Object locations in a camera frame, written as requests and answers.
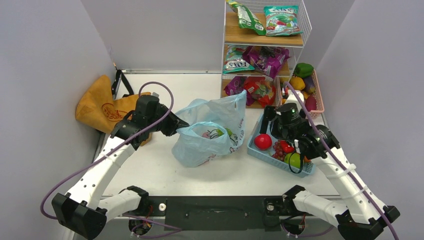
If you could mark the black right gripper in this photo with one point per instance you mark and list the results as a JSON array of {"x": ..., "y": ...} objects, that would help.
[{"x": 271, "y": 115}]

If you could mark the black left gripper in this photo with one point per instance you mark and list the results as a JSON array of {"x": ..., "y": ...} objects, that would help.
[{"x": 174, "y": 124}]

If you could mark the light blue plastic grocery bag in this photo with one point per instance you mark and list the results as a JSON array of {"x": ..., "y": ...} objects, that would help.
[{"x": 200, "y": 143}]

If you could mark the green toy grapes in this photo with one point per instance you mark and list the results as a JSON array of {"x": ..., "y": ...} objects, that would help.
[{"x": 221, "y": 132}]

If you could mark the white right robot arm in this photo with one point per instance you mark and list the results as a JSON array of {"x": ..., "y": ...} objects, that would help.
[{"x": 362, "y": 215}]

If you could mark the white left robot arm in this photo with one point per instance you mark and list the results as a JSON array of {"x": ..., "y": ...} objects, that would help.
[{"x": 82, "y": 209}]

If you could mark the red candy bag bottom shelf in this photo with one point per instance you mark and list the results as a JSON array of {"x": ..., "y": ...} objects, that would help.
[{"x": 260, "y": 89}]

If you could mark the purple candy bag bottom shelf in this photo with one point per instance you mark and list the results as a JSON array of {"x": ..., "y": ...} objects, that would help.
[{"x": 236, "y": 86}]

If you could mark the purple candy bag shelf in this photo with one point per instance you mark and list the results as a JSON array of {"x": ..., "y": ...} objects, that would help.
[
  {"x": 268, "y": 60},
  {"x": 236, "y": 86}
]

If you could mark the purple candy bag middle shelf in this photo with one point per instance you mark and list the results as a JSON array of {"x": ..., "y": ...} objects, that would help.
[{"x": 268, "y": 60}]

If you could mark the orange cloth tote bag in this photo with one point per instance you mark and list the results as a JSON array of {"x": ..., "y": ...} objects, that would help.
[{"x": 98, "y": 109}]

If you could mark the teal candy bag top right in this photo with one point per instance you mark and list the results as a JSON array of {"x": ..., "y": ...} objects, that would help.
[{"x": 282, "y": 20}]

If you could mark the green snack bag top left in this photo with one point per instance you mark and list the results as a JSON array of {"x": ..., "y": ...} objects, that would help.
[{"x": 246, "y": 18}]

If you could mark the red toy apple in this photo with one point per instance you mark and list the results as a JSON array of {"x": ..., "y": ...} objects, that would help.
[{"x": 263, "y": 141}]

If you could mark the light blue plastic basket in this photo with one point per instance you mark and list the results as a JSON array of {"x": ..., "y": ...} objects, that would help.
[{"x": 266, "y": 155}]

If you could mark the red toy bell pepper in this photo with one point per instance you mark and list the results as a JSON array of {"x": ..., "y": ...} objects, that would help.
[{"x": 286, "y": 147}]

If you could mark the purple toy grapes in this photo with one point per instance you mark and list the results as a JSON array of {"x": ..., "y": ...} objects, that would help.
[{"x": 279, "y": 153}]

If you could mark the maroon toy vegetable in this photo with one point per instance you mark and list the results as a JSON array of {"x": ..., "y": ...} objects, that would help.
[{"x": 311, "y": 103}]

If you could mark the yellow toy bell pepper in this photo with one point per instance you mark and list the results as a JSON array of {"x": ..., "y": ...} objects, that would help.
[{"x": 297, "y": 83}]

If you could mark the green toy apple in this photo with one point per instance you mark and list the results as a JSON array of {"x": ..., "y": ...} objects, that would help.
[{"x": 293, "y": 159}]

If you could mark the purple toy eggplant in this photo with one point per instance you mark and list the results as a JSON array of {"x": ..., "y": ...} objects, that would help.
[{"x": 310, "y": 87}]

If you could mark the pink plastic basket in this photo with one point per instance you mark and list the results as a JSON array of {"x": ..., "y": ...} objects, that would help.
[{"x": 286, "y": 94}]

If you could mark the green toy bell pepper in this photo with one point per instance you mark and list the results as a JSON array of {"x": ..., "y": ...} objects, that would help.
[{"x": 303, "y": 70}]

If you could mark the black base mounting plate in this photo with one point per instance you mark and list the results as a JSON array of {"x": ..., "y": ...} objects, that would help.
[{"x": 218, "y": 213}]

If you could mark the white wire wooden shelf rack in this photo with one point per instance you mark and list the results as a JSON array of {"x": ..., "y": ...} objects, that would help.
[{"x": 234, "y": 35}]

